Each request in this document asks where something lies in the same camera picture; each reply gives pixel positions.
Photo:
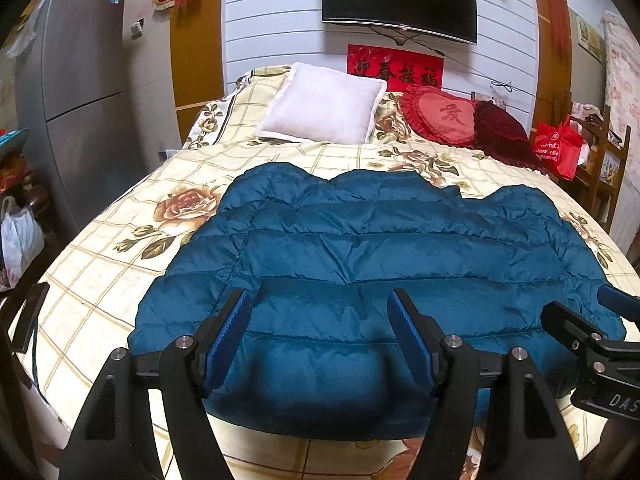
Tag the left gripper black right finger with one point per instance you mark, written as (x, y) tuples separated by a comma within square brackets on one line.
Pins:
[(525, 437)]

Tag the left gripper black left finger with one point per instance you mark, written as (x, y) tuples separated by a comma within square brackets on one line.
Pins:
[(113, 437)]

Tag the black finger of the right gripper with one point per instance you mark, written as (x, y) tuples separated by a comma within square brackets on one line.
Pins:
[(578, 335), (619, 302)]

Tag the teal quilted down jacket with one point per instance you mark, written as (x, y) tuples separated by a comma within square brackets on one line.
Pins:
[(319, 258)]

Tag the cream floral plaid bedspread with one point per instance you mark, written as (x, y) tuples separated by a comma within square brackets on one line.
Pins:
[(99, 279)]

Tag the wooden shelf rack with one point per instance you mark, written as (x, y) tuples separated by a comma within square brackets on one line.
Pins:
[(599, 179)]

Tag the black phone on bed edge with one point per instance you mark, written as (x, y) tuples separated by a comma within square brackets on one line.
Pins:
[(28, 318)]

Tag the red shopping bag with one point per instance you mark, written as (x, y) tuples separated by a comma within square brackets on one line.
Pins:
[(558, 148)]

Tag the dark red velvet cushion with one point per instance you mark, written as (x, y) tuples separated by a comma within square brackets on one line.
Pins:
[(499, 135)]

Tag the white plastic bag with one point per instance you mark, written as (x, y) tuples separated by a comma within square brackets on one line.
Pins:
[(22, 240)]

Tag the red heart-shaped cushion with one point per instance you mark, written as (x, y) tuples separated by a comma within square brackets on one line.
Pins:
[(439, 116)]

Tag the cluttered side shelf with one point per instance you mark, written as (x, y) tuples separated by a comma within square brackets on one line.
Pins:
[(13, 166)]

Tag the red banner with characters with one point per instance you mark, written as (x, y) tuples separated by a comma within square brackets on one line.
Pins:
[(399, 68)]

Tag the white square pillow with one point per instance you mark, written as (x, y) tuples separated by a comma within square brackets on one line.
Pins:
[(323, 105)]

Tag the grey refrigerator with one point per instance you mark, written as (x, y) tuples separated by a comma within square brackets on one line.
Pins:
[(71, 97)]

